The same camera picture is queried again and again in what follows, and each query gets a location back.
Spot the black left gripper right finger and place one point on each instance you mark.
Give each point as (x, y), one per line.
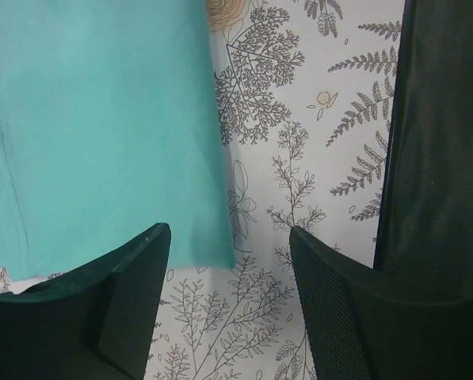
(362, 324)

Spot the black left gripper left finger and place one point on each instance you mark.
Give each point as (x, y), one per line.
(94, 322)

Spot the mint green t shirt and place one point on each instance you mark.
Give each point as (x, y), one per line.
(108, 125)

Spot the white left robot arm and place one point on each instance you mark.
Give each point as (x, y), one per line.
(424, 230)

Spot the floral patterned table mat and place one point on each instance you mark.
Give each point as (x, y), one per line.
(303, 95)

